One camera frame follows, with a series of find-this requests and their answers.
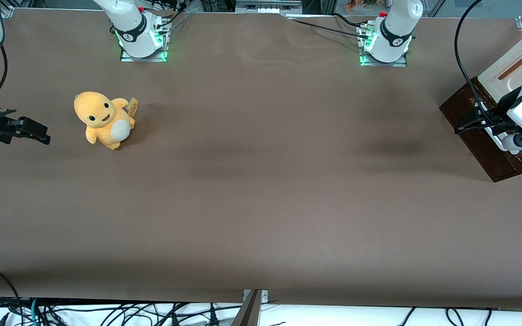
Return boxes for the long black table cable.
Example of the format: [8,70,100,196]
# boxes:
[287,16,371,39]

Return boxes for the white cabinet with dark front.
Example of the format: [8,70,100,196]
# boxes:
[440,20,522,182]

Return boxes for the grey power strip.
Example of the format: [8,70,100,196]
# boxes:
[235,0,303,14]

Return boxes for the dark wooden drawer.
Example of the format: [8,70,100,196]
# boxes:
[440,93,522,182]

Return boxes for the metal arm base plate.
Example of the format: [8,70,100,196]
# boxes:
[359,23,408,67]
[120,13,169,62]

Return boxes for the brown wooden strip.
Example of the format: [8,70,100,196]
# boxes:
[498,56,522,81]

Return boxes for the brown table cover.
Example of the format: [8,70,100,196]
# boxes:
[0,8,522,309]

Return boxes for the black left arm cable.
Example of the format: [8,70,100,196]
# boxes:
[454,0,490,125]

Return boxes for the metal table edge bracket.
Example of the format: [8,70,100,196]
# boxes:
[242,289,269,326]

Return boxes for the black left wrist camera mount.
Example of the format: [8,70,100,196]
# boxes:
[482,101,522,134]

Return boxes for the yellow plush toy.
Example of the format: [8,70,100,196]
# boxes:
[73,91,139,151]

